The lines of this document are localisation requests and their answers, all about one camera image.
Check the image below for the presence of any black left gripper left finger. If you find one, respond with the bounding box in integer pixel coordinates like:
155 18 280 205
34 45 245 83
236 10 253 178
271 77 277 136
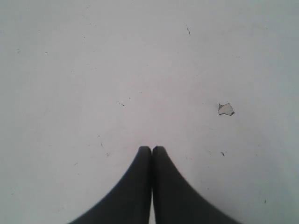
72 146 151 224

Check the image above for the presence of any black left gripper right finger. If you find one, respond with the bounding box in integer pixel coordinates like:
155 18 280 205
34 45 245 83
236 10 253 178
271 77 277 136
152 146 238 224

